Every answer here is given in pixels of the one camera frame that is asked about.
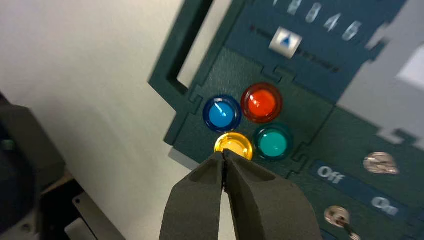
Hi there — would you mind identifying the grey metal base plate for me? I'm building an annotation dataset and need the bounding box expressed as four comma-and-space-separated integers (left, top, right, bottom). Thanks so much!
64, 192, 127, 240

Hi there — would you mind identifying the green round push button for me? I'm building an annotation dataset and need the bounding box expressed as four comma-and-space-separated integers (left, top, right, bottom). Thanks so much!
253, 123, 294, 162

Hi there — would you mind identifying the red round push button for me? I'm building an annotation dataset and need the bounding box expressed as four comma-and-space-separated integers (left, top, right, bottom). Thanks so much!
240, 82, 284, 124

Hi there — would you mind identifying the blue round push button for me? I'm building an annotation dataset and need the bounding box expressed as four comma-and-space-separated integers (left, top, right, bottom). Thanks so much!
202, 95, 243, 133

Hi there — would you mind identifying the dark teal grey task box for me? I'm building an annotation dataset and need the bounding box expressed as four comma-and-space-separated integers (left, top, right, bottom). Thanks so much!
148, 0, 424, 240

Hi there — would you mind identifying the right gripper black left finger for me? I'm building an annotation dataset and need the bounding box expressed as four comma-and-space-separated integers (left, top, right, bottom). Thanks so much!
159, 151, 225, 240

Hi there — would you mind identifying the yellow round push button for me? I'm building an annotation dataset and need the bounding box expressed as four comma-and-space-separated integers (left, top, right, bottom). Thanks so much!
213, 132, 254, 161

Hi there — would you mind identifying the white square slider knob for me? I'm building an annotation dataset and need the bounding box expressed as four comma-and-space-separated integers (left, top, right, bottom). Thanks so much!
268, 26, 303, 60

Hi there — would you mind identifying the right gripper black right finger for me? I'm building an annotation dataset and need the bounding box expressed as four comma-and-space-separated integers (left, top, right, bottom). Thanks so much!
222, 149, 324, 240

